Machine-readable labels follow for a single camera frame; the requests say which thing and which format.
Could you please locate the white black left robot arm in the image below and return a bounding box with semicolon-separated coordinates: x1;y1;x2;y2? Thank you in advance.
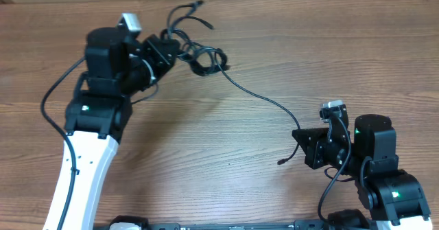
44;27;180;229

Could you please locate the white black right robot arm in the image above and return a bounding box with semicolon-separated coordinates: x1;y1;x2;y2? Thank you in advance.
292;110;433;229

